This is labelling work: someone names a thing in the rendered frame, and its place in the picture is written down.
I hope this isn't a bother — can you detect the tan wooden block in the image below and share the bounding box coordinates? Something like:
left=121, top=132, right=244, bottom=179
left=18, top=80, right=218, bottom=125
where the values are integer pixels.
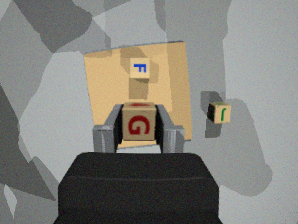
left=209, top=102, right=231, bottom=124
left=122, top=102, right=157, bottom=141
left=129, top=58, right=150, bottom=79

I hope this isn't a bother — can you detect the tan flat mat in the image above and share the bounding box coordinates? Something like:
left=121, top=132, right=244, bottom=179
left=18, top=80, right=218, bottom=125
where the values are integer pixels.
left=84, top=42, right=192, bottom=140

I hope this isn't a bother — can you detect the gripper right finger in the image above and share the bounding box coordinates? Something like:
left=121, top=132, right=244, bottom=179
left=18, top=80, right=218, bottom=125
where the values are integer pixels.
left=155, top=104, right=185, bottom=153

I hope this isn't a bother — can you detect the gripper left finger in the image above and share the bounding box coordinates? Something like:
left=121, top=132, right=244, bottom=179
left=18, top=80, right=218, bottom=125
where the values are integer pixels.
left=92, top=104, right=124, bottom=153

